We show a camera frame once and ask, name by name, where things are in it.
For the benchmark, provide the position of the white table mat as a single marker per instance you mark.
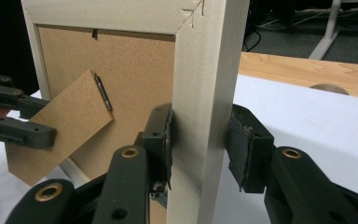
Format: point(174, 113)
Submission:
point(310, 124)

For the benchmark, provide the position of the wooden picture frame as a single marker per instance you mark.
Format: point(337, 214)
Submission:
point(205, 62)

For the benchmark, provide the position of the round table grommet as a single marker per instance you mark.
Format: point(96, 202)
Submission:
point(329, 89)

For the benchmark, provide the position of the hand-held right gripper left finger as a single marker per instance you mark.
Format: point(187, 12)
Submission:
point(158, 140)

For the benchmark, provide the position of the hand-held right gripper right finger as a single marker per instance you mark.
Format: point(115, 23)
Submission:
point(248, 146)

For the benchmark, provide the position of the white metal desk frame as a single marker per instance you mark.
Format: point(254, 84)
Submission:
point(329, 31)

